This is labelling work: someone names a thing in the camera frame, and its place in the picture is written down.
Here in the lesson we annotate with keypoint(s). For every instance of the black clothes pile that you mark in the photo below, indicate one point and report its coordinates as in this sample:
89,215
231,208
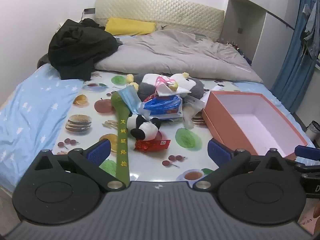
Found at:
80,47

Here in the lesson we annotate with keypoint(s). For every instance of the blue face mask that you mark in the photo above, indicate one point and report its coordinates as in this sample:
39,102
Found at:
128,100

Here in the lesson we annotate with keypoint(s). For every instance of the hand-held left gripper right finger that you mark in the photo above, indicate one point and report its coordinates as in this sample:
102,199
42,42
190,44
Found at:
220,152

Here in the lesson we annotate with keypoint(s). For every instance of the dark wall switch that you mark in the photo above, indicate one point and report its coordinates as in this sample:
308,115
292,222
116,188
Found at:
240,30

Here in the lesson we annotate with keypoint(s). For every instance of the black wall charger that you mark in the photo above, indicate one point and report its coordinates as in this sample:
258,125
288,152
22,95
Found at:
89,10

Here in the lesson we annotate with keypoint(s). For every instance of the grey white penguin plush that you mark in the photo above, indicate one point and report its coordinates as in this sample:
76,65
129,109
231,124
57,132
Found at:
147,88

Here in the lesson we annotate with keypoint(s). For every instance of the blue white plastic bag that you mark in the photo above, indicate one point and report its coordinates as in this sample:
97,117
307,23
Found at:
162,105

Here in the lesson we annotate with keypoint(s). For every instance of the green massage stick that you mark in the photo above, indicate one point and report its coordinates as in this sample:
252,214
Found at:
122,142

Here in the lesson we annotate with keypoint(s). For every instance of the hanging denim clothing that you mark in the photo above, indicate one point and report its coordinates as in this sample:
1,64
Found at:
312,37

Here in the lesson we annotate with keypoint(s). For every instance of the white printed paper bag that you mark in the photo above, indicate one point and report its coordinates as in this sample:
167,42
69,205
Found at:
310,217

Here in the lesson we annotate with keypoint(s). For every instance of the orange cardboard box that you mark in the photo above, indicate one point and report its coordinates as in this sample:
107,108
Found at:
217,120

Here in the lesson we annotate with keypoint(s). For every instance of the cream quilted headboard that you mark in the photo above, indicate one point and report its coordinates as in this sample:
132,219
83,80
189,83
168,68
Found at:
160,10

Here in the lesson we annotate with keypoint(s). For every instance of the row of cosmetic bottles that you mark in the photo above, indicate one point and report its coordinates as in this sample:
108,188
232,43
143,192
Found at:
228,43

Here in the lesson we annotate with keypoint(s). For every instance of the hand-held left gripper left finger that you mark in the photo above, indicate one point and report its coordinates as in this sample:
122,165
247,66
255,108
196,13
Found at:
98,151

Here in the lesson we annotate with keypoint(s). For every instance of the white trash bin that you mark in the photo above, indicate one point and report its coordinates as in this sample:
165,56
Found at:
313,132

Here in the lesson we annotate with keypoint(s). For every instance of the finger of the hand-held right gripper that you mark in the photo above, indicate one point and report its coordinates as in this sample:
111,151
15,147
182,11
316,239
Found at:
306,152

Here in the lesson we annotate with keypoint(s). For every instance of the grey duvet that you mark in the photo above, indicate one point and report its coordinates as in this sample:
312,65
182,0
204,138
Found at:
175,52

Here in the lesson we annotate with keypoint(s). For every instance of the clear plastic packet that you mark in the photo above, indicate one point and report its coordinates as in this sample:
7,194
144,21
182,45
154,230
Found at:
191,115

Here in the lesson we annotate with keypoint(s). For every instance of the yellow pillow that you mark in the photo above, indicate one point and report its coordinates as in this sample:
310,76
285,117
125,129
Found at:
130,26

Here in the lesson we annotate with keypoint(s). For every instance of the red snack packet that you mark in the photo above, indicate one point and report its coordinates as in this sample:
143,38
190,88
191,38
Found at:
152,145
150,97

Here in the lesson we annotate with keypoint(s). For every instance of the grey wardrobe cabinet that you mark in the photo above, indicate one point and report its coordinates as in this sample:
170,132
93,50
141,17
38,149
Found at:
265,35

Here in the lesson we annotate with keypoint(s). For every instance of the food printed mat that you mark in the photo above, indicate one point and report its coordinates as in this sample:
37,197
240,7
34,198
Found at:
152,165

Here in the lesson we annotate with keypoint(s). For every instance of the panda plush toy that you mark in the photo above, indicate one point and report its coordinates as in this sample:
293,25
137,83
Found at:
143,127

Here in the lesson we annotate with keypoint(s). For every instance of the blue curtain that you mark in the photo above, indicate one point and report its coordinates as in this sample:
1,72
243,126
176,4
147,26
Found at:
287,67

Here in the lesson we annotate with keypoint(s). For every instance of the small pink yellow toy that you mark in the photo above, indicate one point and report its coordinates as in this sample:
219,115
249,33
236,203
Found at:
163,81

